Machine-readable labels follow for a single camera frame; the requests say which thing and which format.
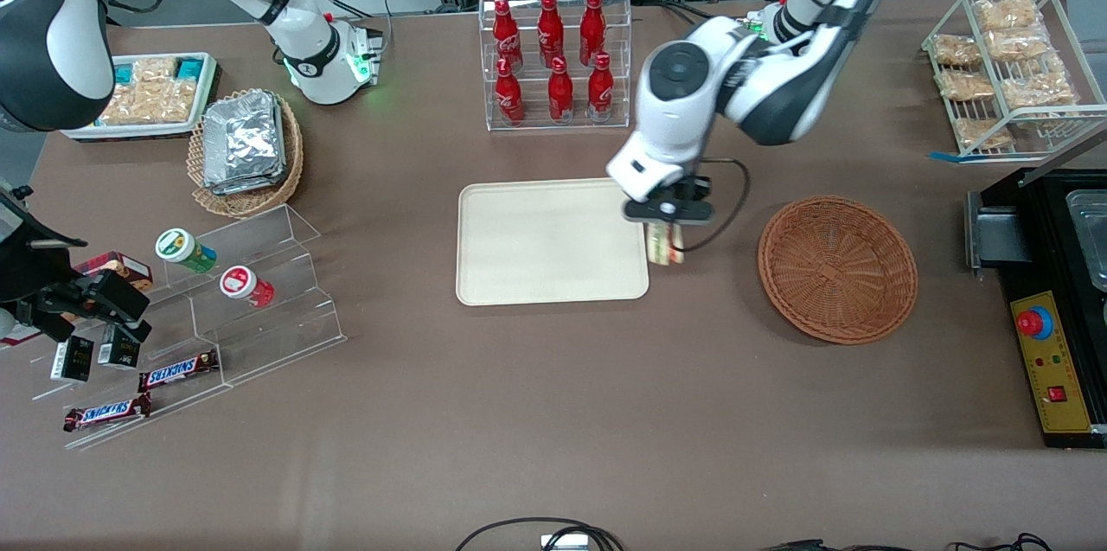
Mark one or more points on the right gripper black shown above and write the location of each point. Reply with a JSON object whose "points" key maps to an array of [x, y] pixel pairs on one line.
{"points": [[33, 270]]}

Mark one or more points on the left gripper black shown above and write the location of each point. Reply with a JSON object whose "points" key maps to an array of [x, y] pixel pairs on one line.
{"points": [[697, 188]]}

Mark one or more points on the triangle sandwich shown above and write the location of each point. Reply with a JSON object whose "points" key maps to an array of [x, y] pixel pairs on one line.
{"points": [[666, 244]]}

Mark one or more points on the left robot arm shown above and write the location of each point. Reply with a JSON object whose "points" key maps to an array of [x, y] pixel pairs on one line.
{"points": [[683, 118]]}

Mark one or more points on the cream plastic tray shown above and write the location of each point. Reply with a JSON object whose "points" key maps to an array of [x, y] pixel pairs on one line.
{"points": [[545, 240]]}

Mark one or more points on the large brown wicker basket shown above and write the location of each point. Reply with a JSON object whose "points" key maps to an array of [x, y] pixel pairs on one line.
{"points": [[830, 274]]}

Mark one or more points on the small tan wicker basket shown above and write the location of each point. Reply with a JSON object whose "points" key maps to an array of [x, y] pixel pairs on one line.
{"points": [[251, 203]]}

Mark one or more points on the small black carton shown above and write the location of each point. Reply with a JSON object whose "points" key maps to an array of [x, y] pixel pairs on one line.
{"points": [[118, 352], [72, 358]]}

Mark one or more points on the dark red carton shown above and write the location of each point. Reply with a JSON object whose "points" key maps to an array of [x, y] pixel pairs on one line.
{"points": [[121, 265]]}

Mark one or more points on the Snickers bar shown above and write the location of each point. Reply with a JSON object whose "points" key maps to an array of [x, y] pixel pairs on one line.
{"points": [[177, 371], [105, 413]]}

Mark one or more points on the green-capped jar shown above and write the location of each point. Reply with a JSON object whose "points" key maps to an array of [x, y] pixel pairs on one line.
{"points": [[177, 245]]}

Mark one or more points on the red cola bottle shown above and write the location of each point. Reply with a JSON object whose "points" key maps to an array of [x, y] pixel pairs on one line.
{"points": [[592, 30], [506, 36], [508, 97], [550, 32], [560, 94], [600, 91]]}

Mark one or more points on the red-capped jar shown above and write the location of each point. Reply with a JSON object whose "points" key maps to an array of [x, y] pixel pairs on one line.
{"points": [[235, 281]]}

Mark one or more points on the clear acrylic bottle rack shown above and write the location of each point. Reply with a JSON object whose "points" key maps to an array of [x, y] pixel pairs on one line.
{"points": [[529, 125]]}

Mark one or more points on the white plastic crate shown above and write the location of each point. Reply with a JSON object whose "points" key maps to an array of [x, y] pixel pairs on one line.
{"points": [[130, 133]]}

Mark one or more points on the clear acrylic step stand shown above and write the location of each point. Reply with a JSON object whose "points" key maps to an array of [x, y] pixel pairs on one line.
{"points": [[285, 335]]}

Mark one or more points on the packaged beige snack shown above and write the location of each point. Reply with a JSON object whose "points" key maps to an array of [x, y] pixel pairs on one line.
{"points": [[130, 105], [1014, 43], [177, 101], [954, 49], [1005, 12], [1033, 88], [964, 85], [156, 68], [982, 133]]}

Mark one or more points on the brown tablecloth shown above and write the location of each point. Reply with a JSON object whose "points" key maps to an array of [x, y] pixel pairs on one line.
{"points": [[553, 413]]}

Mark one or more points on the teal snack packet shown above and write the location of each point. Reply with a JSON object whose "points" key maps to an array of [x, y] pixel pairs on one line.
{"points": [[188, 67], [124, 73]]}

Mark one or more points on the blue tape strip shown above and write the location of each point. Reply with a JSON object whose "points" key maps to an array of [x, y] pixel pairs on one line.
{"points": [[944, 156]]}

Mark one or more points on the grey metal chute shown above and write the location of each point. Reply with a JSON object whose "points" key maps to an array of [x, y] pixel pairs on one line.
{"points": [[995, 231]]}

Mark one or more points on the black machine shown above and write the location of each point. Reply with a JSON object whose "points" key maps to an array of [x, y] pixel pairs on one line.
{"points": [[1042, 222]]}

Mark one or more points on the red emergency stop button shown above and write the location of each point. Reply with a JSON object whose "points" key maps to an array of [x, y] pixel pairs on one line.
{"points": [[1032, 322]]}

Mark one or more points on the steel pan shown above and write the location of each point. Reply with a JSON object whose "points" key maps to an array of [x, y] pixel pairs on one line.
{"points": [[1091, 231]]}

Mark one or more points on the yellow control panel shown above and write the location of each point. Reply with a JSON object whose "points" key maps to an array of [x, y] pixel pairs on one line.
{"points": [[1064, 413]]}

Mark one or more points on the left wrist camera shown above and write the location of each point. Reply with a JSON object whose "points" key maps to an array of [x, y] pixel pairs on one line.
{"points": [[697, 186]]}

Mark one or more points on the aluminium frame bar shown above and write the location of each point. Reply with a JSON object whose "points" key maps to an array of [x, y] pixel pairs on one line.
{"points": [[1068, 155]]}

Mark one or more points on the red rocker switch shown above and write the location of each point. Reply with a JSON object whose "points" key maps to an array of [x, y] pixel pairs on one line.
{"points": [[1057, 394]]}

